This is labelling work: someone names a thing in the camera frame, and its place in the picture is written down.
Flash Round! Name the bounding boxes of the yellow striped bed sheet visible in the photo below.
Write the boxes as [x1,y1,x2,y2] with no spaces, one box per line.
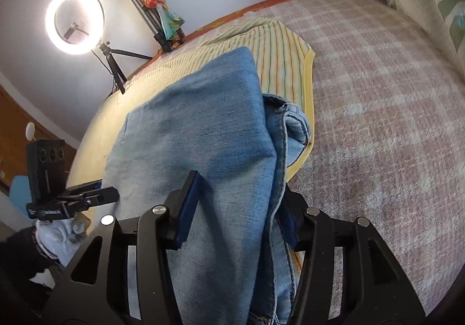
[67,14,316,275]

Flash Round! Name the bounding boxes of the blue denim pants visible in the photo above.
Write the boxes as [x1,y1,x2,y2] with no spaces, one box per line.
[103,47,311,324]

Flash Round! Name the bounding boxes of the black tripod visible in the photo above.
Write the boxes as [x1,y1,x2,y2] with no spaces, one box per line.
[91,42,152,94]

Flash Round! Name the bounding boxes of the white ring light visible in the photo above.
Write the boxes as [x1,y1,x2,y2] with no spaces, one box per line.
[45,0,105,55]

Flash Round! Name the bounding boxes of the beige plaid blanket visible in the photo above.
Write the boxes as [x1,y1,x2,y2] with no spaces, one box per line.
[262,0,464,312]

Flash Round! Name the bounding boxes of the left gloved hand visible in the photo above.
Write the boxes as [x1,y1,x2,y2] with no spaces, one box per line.
[35,213,91,267]

